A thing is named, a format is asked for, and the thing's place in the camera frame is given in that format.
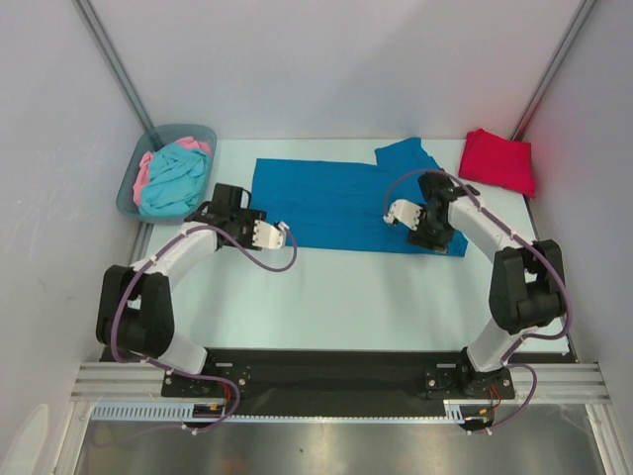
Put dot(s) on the right aluminium corner post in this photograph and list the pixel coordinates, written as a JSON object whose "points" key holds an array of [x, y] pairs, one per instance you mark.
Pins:
{"points": [[554, 66]]}

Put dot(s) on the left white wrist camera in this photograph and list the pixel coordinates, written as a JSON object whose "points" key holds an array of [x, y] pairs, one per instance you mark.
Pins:
{"points": [[269, 236]]}

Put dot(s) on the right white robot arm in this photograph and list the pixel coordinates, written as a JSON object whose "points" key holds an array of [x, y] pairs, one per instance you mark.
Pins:
{"points": [[527, 291]]}

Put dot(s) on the left aluminium corner post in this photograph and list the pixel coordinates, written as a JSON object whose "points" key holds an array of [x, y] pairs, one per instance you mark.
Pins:
{"points": [[106, 47]]}

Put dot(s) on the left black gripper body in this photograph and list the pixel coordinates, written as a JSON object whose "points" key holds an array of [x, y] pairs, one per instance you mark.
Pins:
{"points": [[243, 228]]}

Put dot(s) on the right slotted cable duct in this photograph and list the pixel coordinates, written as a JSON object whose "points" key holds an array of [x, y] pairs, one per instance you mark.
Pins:
{"points": [[463, 411]]}

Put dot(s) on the aluminium corner post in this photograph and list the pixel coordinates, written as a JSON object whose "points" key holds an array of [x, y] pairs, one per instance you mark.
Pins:
{"points": [[106, 47], [554, 66]]}

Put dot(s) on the dark blue t shirt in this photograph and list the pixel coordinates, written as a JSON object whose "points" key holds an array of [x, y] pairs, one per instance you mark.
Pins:
{"points": [[338, 205]]}

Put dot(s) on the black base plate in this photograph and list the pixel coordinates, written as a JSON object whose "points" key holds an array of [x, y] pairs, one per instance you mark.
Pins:
{"points": [[459, 382], [176, 385]]}

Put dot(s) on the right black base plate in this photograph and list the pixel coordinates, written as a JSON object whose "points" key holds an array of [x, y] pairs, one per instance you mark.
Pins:
{"points": [[459, 382]]}

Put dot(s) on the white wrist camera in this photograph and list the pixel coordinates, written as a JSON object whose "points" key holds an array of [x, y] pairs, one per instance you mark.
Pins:
{"points": [[269, 236], [404, 212]]}

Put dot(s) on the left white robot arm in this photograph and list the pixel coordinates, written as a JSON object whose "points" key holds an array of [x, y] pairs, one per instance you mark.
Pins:
{"points": [[136, 313]]}

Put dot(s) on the aluminium front rail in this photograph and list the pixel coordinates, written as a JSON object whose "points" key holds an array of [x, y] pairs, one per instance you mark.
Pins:
{"points": [[547, 383]]}

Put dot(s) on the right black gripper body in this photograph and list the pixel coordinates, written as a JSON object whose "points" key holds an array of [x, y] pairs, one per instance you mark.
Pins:
{"points": [[427, 237]]}

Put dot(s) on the teal plastic basket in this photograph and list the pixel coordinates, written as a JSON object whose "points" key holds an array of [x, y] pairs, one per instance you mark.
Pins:
{"points": [[153, 140]]}

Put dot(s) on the light blue t shirt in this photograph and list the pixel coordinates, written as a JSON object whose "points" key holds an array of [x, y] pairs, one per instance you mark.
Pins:
{"points": [[173, 183]]}

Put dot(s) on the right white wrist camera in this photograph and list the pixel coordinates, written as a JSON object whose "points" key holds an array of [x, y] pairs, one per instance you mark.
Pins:
{"points": [[404, 212]]}

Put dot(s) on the slotted cable duct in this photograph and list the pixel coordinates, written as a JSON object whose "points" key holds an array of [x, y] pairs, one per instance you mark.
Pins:
{"points": [[158, 412], [463, 411]]}

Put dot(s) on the pink t shirt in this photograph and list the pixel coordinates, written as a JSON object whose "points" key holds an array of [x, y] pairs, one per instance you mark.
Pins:
{"points": [[143, 173]]}

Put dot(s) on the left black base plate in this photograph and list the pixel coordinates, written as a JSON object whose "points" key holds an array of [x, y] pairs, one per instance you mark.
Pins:
{"points": [[176, 385]]}

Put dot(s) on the black front mat strip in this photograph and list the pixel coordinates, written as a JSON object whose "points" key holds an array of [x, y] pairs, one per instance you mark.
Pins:
{"points": [[364, 405]]}

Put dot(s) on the folded red t shirt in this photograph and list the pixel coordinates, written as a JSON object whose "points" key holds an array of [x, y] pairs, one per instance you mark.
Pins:
{"points": [[491, 160]]}

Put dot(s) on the left slotted cable duct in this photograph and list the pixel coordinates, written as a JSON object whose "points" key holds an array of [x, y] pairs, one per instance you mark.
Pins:
{"points": [[158, 412]]}

